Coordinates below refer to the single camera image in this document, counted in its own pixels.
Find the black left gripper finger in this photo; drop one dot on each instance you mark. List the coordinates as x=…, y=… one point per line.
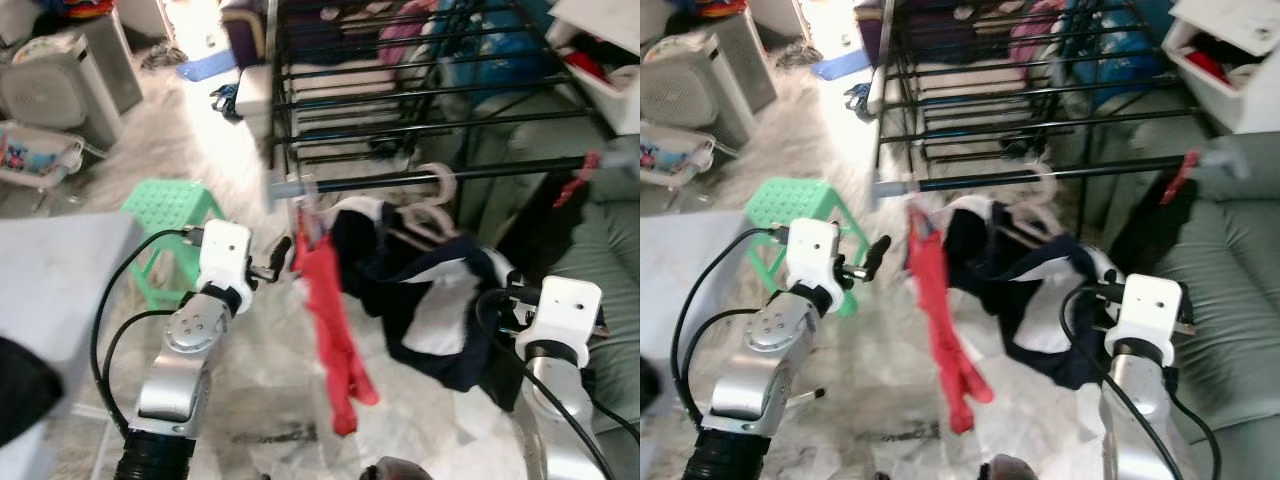
x=282, y=250
x=877, y=254

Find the dark purple armchair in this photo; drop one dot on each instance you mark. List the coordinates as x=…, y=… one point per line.
x=872, y=30
x=245, y=35

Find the colourful baby bouncer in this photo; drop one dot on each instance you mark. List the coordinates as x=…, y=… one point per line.
x=670, y=155
x=35, y=155

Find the blue floor mat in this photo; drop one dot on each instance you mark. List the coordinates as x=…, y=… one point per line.
x=838, y=66
x=205, y=68

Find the red cloth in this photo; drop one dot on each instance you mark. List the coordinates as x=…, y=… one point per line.
x=1208, y=65
x=585, y=65

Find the grey cloth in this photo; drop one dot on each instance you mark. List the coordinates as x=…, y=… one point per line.
x=795, y=55
x=162, y=58

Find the black metal drying rack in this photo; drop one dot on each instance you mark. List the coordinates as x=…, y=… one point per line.
x=500, y=168
x=1100, y=169

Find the beige ottoman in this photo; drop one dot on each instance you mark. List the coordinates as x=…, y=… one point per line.
x=255, y=100
x=878, y=95

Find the dark blue cloth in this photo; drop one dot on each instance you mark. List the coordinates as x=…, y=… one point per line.
x=227, y=102
x=858, y=100

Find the black cloth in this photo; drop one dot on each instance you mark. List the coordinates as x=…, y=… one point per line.
x=25, y=390
x=1235, y=55
x=615, y=50
x=648, y=385

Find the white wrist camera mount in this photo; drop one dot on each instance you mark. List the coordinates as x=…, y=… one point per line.
x=815, y=252
x=1150, y=305
x=565, y=310
x=225, y=255

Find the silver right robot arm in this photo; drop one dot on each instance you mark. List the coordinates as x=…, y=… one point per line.
x=555, y=425
x=1130, y=430

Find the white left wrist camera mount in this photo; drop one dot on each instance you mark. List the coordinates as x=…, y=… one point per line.
x=815, y=252
x=225, y=255

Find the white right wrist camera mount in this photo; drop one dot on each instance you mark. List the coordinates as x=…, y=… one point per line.
x=565, y=310
x=1150, y=305

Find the grey-green leather sofa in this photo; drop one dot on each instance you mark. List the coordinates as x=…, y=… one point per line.
x=1240, y=270
x=610, y=260

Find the green plastic stool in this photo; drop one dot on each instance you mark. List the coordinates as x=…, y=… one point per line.
x=790, y=200
x=165, y=205

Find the blue bag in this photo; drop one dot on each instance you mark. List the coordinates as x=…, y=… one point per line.
x=490, y=50
x=1110, y=55

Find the white lidded storage bin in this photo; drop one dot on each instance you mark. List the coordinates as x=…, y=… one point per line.
x=612, y=105
x=1235, y=100

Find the pink garment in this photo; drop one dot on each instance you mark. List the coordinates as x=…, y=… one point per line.
x=405, y=35
x=1035, y=35

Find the red garment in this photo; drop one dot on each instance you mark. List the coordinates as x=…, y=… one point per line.
x=940, y=300
x=330, y=320

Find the grey tower appliance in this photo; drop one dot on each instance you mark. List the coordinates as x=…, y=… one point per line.
x=750, y=55
x=115, y=50

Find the white air purifier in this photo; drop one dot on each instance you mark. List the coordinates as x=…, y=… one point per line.
x=50, y=90
x=690, y=90

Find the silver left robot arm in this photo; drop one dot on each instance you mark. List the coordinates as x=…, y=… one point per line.
x=175, y=385
x=760, y=375

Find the dark robot right leg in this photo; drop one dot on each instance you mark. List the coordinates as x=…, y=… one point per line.
x=1012, y=470
x=392, y=470

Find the navy and white garment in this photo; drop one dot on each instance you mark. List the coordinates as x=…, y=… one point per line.
x=400, y=270
x=1000, y=275

